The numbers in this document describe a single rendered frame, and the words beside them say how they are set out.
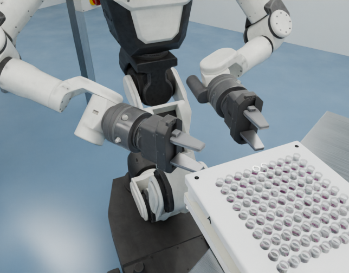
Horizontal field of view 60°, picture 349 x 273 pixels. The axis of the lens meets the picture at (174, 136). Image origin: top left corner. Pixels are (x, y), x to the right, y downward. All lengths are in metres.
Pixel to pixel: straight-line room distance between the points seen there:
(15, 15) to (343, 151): 0.77
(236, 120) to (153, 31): 0.35
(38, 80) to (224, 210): 0.45
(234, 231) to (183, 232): 0.92
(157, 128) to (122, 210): 0.96
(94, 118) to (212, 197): 0.30
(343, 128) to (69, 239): 1.29
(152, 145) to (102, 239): 1.07
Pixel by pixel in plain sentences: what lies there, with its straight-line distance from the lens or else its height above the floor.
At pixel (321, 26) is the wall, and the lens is 3.83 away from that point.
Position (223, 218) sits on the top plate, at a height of 0.93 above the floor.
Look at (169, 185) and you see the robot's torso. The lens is 0.90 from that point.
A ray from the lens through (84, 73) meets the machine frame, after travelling 1.99.
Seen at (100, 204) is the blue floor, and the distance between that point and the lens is 1.72.
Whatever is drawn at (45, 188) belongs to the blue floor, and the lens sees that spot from 1.90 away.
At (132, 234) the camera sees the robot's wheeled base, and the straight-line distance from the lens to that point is 1.37.
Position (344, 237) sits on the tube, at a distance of 0.50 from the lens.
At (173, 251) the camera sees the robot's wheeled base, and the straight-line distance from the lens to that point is 1.29.
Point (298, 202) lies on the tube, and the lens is 0.51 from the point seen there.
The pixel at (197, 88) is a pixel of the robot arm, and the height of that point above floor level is 0.93.
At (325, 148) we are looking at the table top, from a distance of 0.76.
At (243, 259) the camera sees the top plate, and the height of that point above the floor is 0.93.
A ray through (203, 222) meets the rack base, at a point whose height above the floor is 0.88.
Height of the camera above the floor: 1.29
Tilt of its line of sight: 38 degrees down
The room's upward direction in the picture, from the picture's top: straight up
